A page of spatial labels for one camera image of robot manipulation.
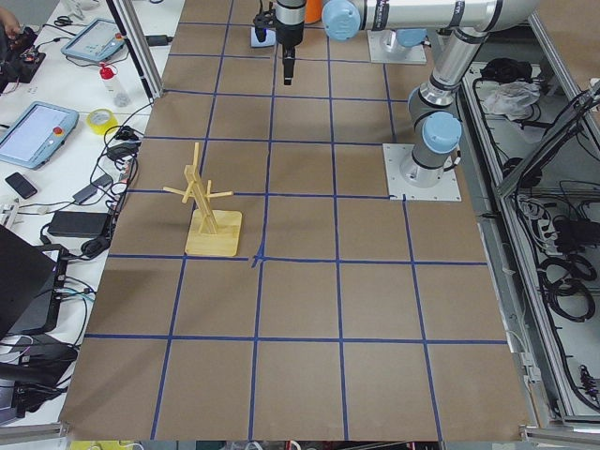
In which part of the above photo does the black smartphone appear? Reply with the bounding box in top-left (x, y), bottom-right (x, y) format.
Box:
top-left (5, 172), bottom-right (38, 199)

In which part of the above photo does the red capped squeeze bottle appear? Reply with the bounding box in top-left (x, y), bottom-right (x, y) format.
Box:
top-left (99, 63), bottom-right (131, 108)

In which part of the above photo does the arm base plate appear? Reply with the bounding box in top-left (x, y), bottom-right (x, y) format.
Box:
top-left (382, 143), bottom-right (461, 202)
top-left (367, 28), bottom-right (428, 65)

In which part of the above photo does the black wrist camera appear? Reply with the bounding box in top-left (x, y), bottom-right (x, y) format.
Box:
top-left (253, 1), bottom-right (275, 30)

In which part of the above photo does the yellow tape roll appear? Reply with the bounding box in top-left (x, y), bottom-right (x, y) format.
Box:
top-left (86, 108), bottom-right (118, 135)

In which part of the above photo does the black power adapter brick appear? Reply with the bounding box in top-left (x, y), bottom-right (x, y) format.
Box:
top-left (48, 211), bottom-right (110, 238)

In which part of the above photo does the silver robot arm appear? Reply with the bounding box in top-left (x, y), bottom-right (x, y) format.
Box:
top-left (322, 0), bottom-right (538, 188)

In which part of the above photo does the aluminium frame post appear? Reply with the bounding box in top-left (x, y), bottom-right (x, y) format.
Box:
top-left (106, 0), bottom-right (163, 101)

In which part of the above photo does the light blue plastic cup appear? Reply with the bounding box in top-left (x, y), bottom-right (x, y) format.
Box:
top-left (250, 27), bottom-right (276, 48)

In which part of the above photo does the wooden cup rack stand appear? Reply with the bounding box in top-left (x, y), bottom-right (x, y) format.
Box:
top-left (162, 142), bottom-right (243, 257)

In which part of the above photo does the orange can with silver lid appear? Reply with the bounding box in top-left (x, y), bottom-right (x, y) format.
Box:
top-left (305, 0), bottom-right (323, 24)

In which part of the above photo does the black laptop computer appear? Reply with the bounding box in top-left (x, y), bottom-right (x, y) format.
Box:
top-left (1, 227), bottom-right (68, 338)

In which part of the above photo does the teach pendant near tape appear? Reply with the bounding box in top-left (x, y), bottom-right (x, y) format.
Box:
top-left (1, 101), bottom-right (80, 169)

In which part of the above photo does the crumpled white cloth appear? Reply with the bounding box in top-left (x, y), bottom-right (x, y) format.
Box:
top-left (482, 82), bottom-right (541, 121)

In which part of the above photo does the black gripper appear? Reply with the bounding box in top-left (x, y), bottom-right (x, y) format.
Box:
top-left (275, 0), bottom-right (306, 85)

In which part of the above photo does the teach pendant far side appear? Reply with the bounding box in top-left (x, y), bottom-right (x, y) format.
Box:
top-left (61, 18), bottom-right (125, 63)

